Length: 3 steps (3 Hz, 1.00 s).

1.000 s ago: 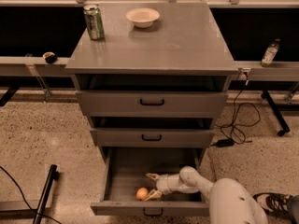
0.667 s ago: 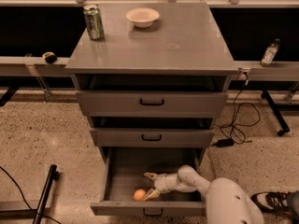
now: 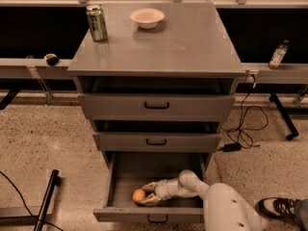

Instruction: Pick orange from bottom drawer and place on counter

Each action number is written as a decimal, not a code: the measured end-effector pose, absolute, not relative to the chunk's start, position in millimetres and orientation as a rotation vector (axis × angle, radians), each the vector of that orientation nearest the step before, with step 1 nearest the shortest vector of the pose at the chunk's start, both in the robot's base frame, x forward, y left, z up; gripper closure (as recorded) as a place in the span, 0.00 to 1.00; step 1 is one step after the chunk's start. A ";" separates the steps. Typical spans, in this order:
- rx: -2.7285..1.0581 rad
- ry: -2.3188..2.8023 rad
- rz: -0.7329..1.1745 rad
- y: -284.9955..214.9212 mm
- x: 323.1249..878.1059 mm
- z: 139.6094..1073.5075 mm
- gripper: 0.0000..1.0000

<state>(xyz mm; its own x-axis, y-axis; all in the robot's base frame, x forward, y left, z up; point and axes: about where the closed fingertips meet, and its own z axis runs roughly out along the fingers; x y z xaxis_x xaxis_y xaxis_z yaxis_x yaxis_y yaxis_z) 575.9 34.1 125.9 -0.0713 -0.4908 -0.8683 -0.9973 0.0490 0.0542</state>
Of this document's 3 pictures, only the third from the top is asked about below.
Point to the green soda can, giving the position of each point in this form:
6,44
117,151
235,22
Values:
96,20

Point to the orange fruit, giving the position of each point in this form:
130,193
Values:
138,195

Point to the grey top drawer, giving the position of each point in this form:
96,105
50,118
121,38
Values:
164,107

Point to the grey drawer cabinet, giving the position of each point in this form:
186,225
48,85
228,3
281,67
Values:
188,52

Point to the clear plastic bottle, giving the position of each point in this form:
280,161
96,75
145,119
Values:
278,54

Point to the white paper bowl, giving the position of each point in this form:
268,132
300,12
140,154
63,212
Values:
147,18

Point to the small black round object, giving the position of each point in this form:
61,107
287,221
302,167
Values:
51,59

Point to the grey drawer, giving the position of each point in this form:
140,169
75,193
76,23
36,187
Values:
156,142
164,107
129,171

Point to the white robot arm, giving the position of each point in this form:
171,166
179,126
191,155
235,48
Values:
224,209

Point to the black and white sneaker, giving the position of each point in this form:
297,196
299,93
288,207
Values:
278,207

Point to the grey middle drawer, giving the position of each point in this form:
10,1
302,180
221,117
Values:
156,142

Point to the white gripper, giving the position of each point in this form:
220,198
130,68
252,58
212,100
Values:
164,190

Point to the grey bottom drawer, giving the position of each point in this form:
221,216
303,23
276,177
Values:
129,171

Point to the black stand leg left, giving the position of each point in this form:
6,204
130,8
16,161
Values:
55,180

